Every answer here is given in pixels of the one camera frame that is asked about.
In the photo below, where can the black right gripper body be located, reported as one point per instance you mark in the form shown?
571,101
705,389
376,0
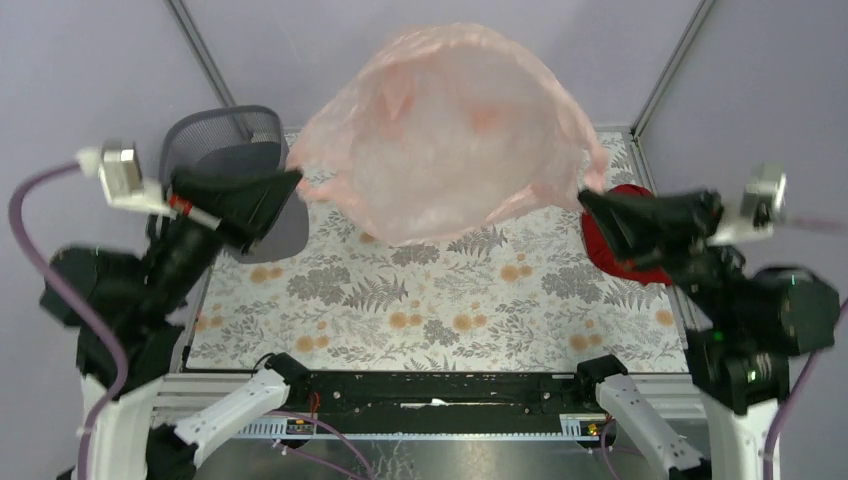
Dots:
695,251

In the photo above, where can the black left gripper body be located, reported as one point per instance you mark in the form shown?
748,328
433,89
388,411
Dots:
197,238

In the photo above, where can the grey mesh trash bin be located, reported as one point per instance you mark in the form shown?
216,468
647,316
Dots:
236,142

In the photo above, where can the pink plastic trash bag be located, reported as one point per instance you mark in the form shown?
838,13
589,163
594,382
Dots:
445,130

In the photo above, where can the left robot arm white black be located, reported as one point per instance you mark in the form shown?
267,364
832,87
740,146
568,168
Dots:
134,298

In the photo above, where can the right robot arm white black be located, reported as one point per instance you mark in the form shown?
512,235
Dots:
740,364

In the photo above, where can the floral patterned table mat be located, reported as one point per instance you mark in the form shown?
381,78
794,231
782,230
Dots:
519,296

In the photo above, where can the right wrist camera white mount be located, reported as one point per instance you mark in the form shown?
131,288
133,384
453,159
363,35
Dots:
760,207

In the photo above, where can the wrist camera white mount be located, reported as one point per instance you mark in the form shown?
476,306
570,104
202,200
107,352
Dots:
760,207
116,165

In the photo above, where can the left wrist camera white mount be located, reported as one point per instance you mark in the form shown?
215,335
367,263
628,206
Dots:
116,165

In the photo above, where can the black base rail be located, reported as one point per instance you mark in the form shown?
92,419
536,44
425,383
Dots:
430,402

